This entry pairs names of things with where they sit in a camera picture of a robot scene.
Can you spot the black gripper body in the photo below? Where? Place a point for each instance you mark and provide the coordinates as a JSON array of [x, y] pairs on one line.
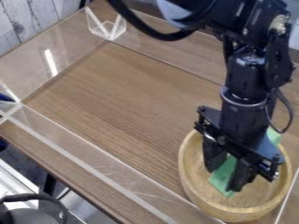
[[238, 127]]

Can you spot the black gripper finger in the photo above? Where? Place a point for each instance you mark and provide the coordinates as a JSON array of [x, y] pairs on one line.
[[242, 175], [214, 154]]

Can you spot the green rectangular block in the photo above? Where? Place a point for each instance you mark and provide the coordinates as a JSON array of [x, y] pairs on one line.
[[219, 178]]

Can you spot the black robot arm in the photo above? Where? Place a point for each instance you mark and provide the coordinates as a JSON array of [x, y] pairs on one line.
[[254, 30]]

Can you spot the brown wooden bowl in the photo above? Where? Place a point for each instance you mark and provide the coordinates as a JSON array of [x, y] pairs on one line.
[[249, 205]]

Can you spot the black table leg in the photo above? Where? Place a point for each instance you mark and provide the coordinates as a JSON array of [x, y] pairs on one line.
[[50, 184]]

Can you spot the clear acrylic enclosure wall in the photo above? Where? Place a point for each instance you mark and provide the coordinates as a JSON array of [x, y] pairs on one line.
[[104, 102]]

